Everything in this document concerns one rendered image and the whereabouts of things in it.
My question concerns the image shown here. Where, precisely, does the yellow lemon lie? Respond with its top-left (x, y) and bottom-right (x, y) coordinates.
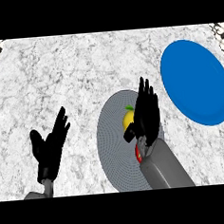
top-left (121, 104), bottom-right (138, 133)

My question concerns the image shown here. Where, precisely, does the blue plate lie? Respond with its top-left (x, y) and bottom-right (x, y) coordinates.
top-left (157, 36), bottom-right (224, 131)

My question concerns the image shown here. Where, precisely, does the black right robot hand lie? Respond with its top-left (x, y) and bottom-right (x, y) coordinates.
top-left (118, 75), bottom-right (163, 149)

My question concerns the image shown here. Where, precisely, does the red fruit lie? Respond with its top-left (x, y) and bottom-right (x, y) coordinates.
top-left (134, 143), bottom-right (143, 164)

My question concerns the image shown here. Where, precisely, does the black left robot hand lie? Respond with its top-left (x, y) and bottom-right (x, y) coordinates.
top-left (27, 105), bottom-right (76, 185)

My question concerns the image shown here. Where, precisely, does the round grey placemat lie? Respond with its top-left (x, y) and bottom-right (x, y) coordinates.
top-left (92, 86), bottom-right (171, 195)

